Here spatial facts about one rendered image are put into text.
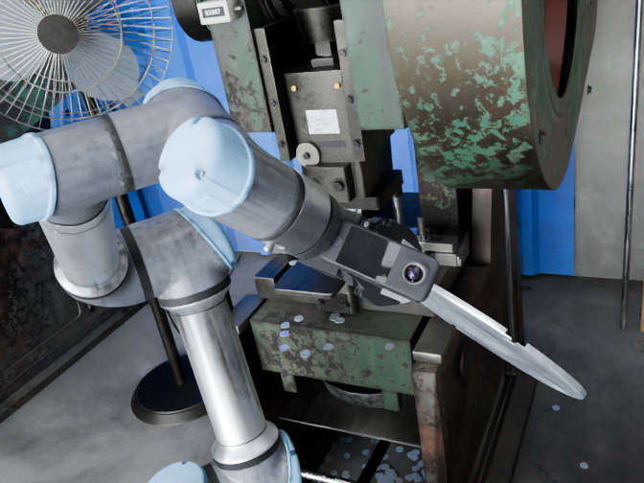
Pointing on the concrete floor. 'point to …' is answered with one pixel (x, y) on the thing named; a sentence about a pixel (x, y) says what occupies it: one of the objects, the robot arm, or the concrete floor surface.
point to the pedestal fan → (28, 61)
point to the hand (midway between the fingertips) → (425, 285)
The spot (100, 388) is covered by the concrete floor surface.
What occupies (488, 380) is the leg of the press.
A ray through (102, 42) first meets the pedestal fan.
